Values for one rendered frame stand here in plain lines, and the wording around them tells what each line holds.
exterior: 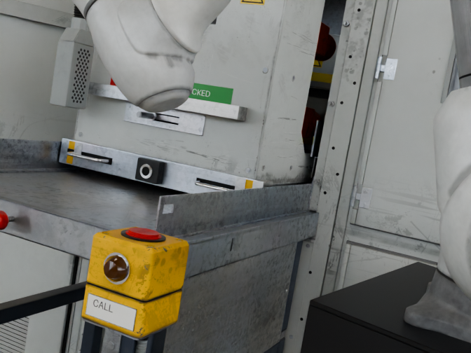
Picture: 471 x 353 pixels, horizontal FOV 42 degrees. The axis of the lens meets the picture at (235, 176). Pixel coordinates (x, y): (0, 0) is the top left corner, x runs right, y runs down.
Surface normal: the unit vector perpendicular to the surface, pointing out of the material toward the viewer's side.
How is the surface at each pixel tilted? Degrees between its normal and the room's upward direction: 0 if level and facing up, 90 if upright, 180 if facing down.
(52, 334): 90
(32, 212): 90
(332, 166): 90
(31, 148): 90
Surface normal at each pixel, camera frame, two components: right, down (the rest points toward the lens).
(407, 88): -0.44, 0.02
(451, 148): -0.94, -0.17
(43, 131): 0.59, 0.18
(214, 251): 0.89, 0.19
